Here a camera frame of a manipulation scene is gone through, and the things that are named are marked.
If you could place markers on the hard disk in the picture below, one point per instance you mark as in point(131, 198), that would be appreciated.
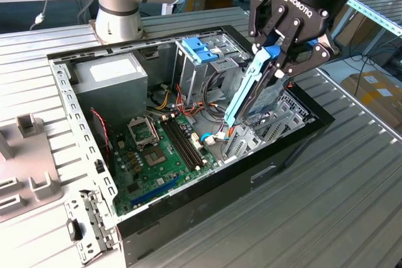
point(246, 86)

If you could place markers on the white motherboard socket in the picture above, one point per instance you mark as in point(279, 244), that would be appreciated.
point(196, 142)

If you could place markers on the black RAM slot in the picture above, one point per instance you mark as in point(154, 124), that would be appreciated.
point(188, 144)
point(177, 144)
point(184, 144)
point(181, 144)

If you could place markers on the blue plastic drive latch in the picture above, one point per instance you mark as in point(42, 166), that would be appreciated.
point(196, 48)

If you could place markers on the large brown cardboard box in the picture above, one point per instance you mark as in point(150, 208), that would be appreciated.
point(370, 101)

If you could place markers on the CPU socket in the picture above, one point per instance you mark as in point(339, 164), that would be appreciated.
point(154, 157)

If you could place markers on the small black case clip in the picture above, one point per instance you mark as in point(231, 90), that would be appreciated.
point(100, 166)

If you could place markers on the open black PC case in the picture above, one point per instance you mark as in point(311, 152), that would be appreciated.
point(220, 211)

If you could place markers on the grey parts rack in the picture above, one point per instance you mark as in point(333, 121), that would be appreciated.
point(28, 155)

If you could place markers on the metal disk bay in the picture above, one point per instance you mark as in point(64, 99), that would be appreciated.
point(248, 142)

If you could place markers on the grey power supply unit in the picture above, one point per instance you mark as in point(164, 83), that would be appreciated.
point(113, 92)

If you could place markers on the metal drive cage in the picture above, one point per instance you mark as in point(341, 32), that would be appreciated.
point(194, 79)

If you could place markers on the green motherboard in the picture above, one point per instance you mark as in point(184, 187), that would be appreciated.
point(176, 170)

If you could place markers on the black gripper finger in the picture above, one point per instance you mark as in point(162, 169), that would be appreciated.
point(259, 13)
point(326, 50)

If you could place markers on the black case lock tab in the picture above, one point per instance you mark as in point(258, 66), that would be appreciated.
point(74, 229)

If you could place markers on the blue expansion slot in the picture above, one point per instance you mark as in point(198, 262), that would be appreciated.
point(154, 192)

